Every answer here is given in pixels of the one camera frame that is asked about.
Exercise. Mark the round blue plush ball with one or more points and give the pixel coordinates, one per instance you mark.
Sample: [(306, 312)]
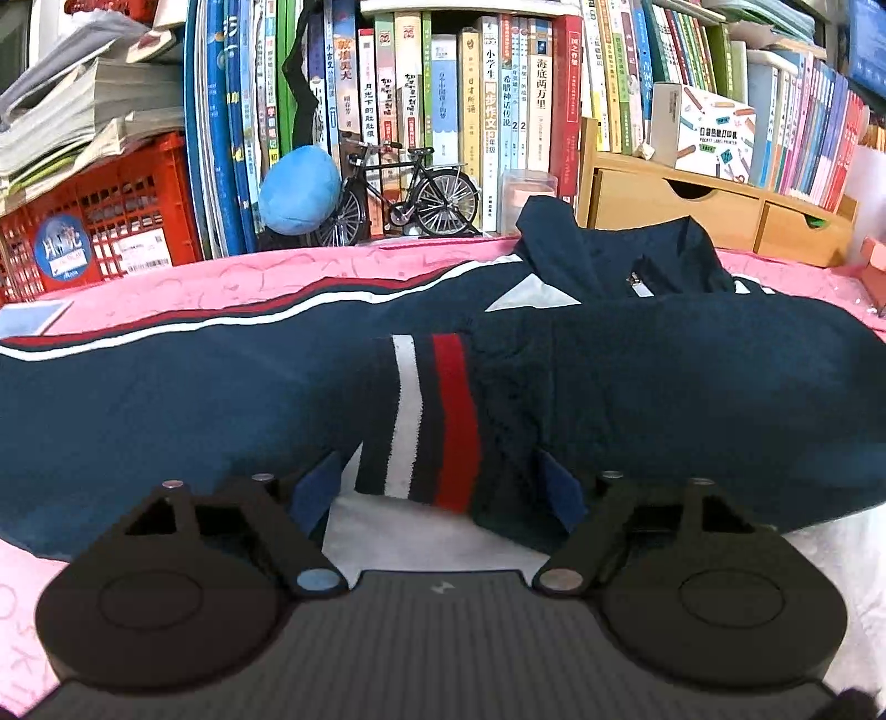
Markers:
[(297, 190)]

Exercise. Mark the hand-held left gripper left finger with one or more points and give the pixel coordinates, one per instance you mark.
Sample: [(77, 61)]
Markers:
[(315, 495)]

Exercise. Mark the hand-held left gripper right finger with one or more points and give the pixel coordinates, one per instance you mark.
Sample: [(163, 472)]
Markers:
[(564, 495)]

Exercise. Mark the large red plastic crate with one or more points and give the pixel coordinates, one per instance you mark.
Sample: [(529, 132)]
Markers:
[(138, 201)]

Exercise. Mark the clear plastic container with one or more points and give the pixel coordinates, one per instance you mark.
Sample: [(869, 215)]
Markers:
[(529, 197)]

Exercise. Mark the navy and white jacket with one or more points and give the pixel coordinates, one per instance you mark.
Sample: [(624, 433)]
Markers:
[(207, 415)]

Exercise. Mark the dark blue printed board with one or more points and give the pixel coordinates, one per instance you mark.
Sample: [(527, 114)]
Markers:
[(869, 41)]

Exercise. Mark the white box with pencil print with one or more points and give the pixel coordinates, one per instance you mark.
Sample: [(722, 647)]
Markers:
[(713, 131)]

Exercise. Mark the pink wooden toy house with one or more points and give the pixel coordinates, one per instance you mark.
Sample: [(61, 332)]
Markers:
[(875, 270)]

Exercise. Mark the white paper sheet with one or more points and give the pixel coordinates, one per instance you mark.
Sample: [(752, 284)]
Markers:
[(869, 180)]

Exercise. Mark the row of colourful upright books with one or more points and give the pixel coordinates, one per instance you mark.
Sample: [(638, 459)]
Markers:
[(443, 104)]

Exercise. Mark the black model bicycle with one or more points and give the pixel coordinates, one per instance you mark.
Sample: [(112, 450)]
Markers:
[(443, 201)]

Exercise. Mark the light blue notebook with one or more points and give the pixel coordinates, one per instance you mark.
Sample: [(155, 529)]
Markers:
[(31, 320)]

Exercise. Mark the stack of paper booklets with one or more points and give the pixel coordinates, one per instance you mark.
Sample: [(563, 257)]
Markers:
[(69, 111)]

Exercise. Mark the row of thin blue books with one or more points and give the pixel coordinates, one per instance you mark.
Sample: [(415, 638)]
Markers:
[(221, 138)]

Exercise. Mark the wooden drawer organizer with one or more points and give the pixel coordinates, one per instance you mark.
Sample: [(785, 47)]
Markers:
[(637, 201)]

